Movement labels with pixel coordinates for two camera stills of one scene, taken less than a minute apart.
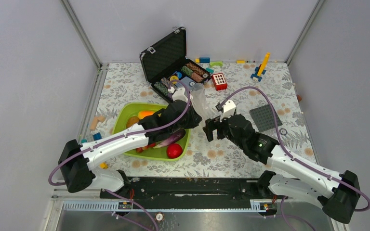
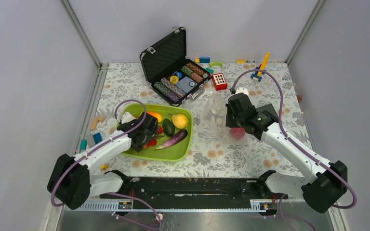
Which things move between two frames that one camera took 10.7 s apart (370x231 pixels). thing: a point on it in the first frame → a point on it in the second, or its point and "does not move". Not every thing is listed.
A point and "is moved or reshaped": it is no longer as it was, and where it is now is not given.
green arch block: [216, 63] does not move
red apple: [174, 150] is moved or reshaped
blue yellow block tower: [261, 69] does not move
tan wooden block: [101, 119] does not move
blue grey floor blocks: [96, 136] does not move
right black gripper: [211, 124] → [230, 123]
